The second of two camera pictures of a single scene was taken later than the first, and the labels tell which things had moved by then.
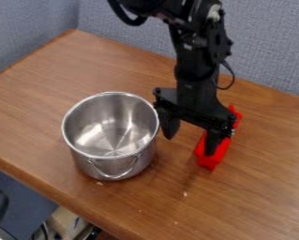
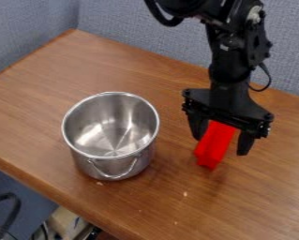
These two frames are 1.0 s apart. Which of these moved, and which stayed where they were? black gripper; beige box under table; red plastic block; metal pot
Moved: black gripper
Stayed: metal pot; red plastic block; beige box under table
